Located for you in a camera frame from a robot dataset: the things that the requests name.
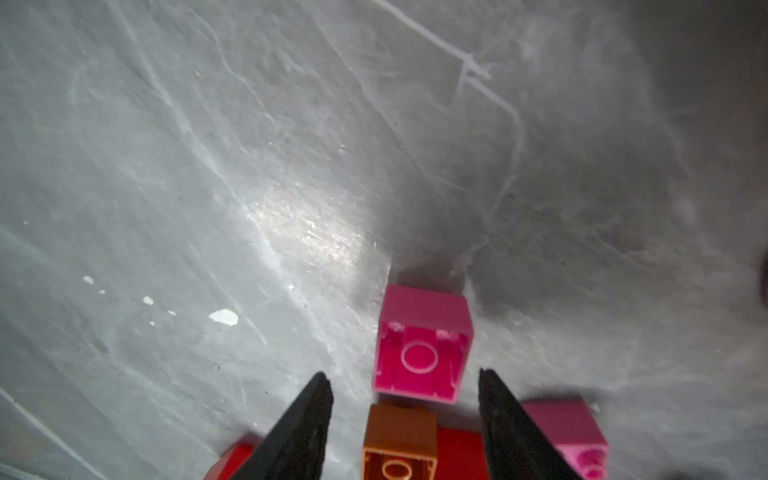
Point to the orange brown lego brick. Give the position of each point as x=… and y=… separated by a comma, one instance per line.
x=399, y=443

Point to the pink double lego brick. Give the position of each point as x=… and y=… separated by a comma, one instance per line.
x=423, y=342

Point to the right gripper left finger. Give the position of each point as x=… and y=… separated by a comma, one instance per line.
x=295, y=447

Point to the large red lego brick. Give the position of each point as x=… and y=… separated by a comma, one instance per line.
x=232, y=459

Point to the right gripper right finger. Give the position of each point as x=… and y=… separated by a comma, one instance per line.
x=515, y=448

